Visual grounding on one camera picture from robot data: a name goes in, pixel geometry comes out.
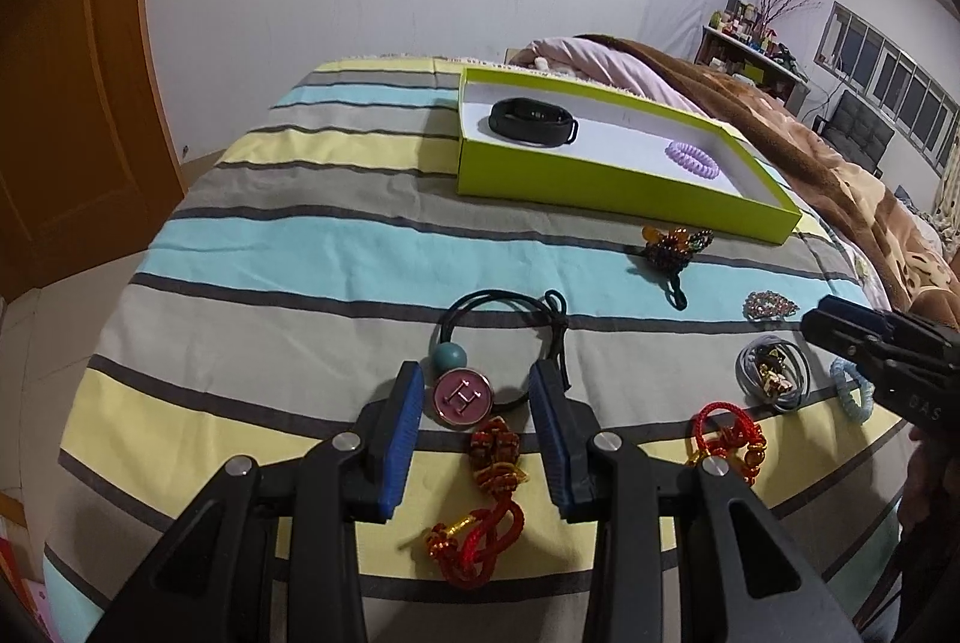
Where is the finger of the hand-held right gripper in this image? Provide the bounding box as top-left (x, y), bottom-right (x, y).
top-left (806, 326), bottom-right (901, 375)
top-left (801, 294), bottom-right (912, 344)

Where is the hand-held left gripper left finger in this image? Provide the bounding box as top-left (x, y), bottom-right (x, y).
top-left (86, 359), bottom-right (428, 643)

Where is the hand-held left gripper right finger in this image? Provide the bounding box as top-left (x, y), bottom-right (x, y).
top-left (527, 361), bottom-right (863, 643)

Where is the light blue spiral hair tie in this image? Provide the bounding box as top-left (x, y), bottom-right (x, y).
top-left (829, 356), bottom-right (882, 423)

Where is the red cord beaded pendant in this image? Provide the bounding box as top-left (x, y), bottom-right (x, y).
top-left (424, 416), bottom-right (530, 590)

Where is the rhinestone brooch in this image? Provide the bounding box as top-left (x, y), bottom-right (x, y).
top-left (742, 289), bottom-right (800, 322)

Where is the black hair tie pink charm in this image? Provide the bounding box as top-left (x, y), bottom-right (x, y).
top-left (429, 289), bottom-right (572, 425)

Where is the grey hair tie gold charm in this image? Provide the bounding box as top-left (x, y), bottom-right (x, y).
top-left (735, 334), bottom-right (811, 414)

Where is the red knotted cord bracelet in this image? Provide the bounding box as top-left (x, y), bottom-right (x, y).
top-left (686, 401), bottom-right (770, 486)

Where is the brown beaded hair tie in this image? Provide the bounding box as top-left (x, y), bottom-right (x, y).
top-left (637, 225), bottom-right (715, 312)

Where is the green cardboard box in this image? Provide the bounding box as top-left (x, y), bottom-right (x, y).
top-left (456, 65), bottom-right (803, 247)

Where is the brown patterned blanket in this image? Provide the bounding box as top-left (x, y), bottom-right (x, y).
top-left (574, 34), bottom-right (960, 344)

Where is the black chair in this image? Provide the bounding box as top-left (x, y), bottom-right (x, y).
top-left (814, 90), bottom-right (897, 175)

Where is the striped bedsheet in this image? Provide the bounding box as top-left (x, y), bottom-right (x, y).
top-left (41, 54), bottom-right (908, 643)

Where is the barred window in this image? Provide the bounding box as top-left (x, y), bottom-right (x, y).
top-left (814, 0), bottom-right (960, 172)

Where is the cluttered white shelf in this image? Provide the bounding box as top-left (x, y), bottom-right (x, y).
top-left (697, 0), bottom-right (811, 112)

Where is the black fitness band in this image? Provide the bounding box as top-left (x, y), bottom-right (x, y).
top-left (487, 98), bottom-right (580, 149)

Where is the pink pillow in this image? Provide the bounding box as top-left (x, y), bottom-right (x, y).
top-left (510, 37), bottom-right (710, 119)

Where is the orange wooden door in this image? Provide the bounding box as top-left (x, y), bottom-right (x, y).
top-left (0, 0), bottom-right (188, 307)

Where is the purple spiral hair tie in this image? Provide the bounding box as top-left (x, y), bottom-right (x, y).
top-left (666, 139), bottom-right (732, 183)

